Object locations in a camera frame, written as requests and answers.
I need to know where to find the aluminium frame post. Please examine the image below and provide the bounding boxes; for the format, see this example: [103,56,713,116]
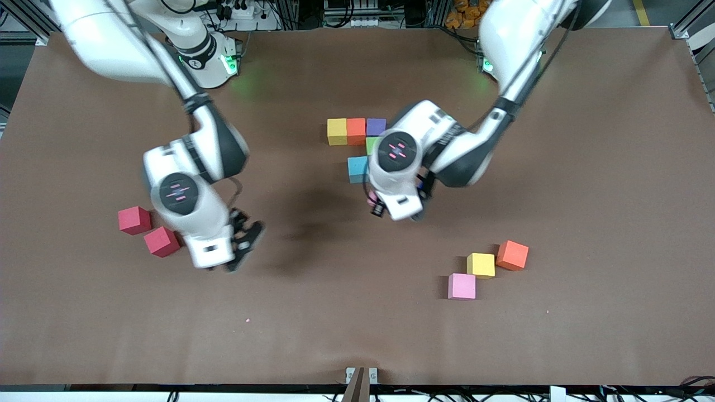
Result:
[423,0,447,27]
[279,0,302,30]

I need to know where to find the red foam cube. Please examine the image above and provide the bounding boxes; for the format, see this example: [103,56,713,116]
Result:
[117,205,152,236]
[143,226,181,259]

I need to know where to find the bag of orange items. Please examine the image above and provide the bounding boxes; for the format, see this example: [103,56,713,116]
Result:
[445,0,487,28]

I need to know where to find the white power strip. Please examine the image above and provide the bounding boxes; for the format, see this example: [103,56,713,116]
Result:
[215,0,280,32]

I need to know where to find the brown table cover sheet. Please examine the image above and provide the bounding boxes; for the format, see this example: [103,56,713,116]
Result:
[0,28,715,387]

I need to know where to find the orange foam cube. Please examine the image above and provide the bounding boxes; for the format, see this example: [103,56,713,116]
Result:
[496,240,530,272]
[347,117,368,146]

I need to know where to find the aluminium frame corner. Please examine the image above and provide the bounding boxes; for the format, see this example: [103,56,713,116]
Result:
[0,0,62,46]
[668,0,715,112]

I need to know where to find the metal mount bracket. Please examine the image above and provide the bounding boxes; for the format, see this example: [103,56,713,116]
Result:
[345,367,379,402]

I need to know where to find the yellow foam cube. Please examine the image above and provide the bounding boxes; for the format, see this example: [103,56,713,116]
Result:
[327,118,349,147]
[466,252,496,279]

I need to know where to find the white equipment box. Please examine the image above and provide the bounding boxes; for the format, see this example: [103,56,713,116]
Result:
[321,0,392,28]

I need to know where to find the light blue foam cube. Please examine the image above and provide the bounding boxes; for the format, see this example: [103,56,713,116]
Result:
[347,156,370,184]

